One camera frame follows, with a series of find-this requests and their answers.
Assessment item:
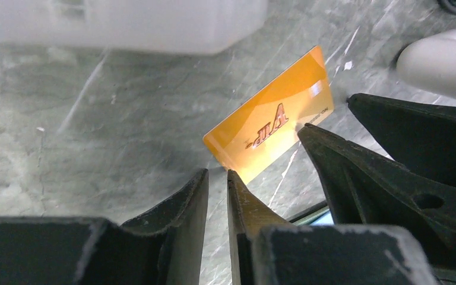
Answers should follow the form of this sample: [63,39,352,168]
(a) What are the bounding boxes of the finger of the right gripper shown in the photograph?
[347,93,456,187]
[298,124,456,270]

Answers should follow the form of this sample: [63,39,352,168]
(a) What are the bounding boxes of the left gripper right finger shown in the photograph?
[227,170,437,284]

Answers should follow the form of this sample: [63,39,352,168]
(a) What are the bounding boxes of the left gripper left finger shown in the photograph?
[0,169,209,284]

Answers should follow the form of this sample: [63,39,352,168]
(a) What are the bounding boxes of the white plastic card tray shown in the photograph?
[0,1,268,55]

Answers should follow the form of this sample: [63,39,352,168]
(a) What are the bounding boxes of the green card holder wallet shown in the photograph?
[287,200,334,226]

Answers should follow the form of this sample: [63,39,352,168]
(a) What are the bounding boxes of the white PVC pipe frame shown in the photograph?
[396,29,456,99]

